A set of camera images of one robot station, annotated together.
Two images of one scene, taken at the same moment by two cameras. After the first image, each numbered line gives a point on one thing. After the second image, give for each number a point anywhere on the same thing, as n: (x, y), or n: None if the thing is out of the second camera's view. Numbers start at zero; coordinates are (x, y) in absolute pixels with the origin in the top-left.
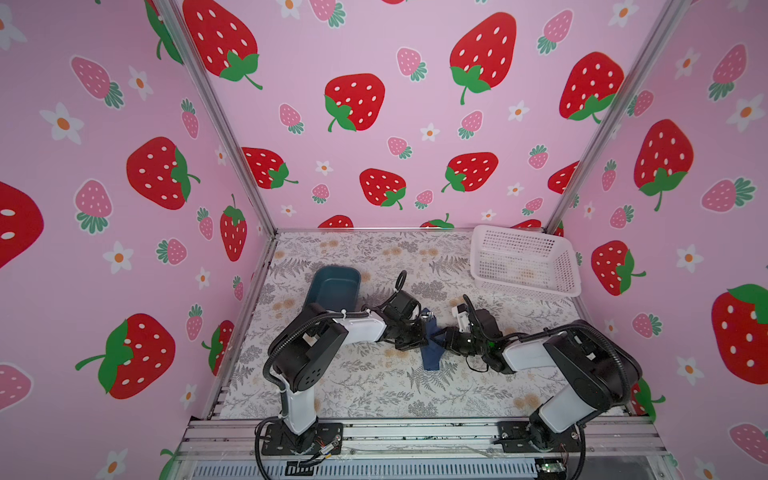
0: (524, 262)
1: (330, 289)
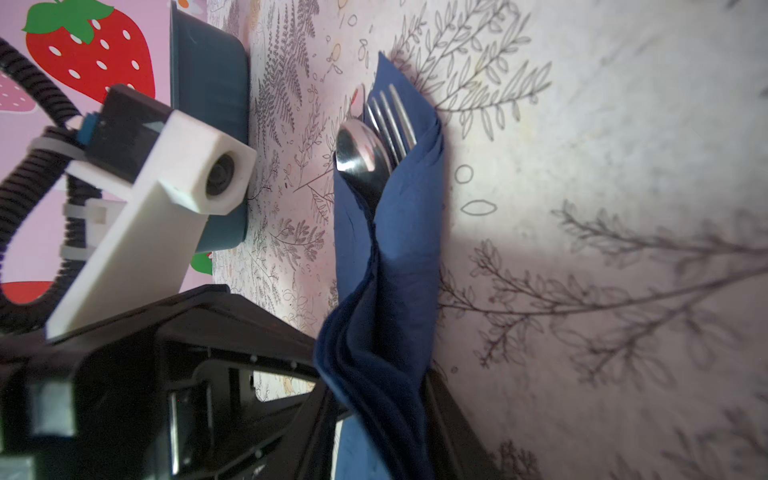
0: None
1: (211, 82)
